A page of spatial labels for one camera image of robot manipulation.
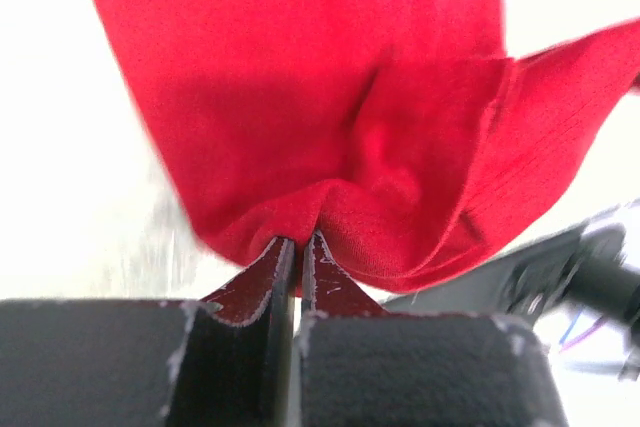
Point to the black base beam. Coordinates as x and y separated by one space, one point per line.
583 264

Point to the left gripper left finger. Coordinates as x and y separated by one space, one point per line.
246 297

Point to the red t shirt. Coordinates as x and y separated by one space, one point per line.
399 129

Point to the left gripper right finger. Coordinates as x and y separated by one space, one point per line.
328 290

